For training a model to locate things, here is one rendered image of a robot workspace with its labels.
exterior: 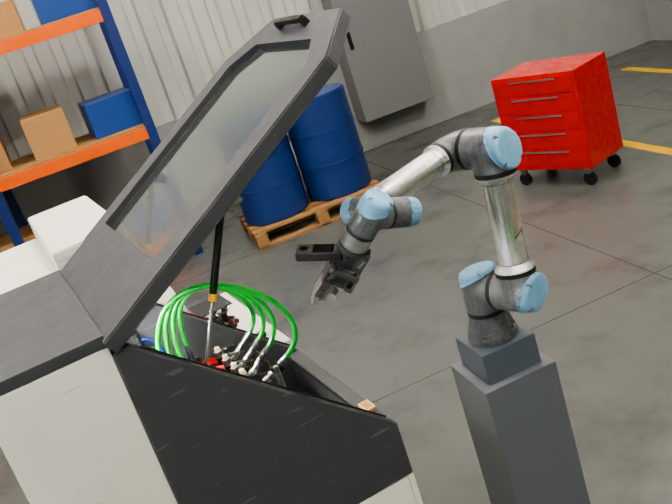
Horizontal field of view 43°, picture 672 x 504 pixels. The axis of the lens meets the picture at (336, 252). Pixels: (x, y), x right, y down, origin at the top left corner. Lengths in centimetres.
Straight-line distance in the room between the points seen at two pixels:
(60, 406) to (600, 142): 503
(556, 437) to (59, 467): 148
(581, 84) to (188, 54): 411
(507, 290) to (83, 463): 121
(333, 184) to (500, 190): 496
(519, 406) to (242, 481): 92
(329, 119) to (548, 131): 185
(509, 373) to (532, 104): 397
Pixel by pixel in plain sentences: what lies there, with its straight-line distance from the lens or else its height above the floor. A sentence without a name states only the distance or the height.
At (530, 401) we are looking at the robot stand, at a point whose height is 71.
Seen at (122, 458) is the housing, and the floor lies 122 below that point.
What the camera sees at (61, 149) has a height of 124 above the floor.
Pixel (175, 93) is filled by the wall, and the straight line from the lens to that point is 871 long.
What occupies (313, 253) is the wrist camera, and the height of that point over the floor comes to 145.
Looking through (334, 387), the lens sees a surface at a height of 95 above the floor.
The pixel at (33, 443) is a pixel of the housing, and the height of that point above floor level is 134.
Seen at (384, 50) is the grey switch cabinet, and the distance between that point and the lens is 891.
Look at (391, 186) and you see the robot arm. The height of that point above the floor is 150.
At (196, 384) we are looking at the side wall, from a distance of 198.
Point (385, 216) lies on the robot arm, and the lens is 198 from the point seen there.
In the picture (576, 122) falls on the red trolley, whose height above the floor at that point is 49.
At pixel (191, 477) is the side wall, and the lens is 207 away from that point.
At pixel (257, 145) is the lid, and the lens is 190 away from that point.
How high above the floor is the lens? 211
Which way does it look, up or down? 19 degrees down
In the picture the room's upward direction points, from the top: 18 degrees counter-clockwise
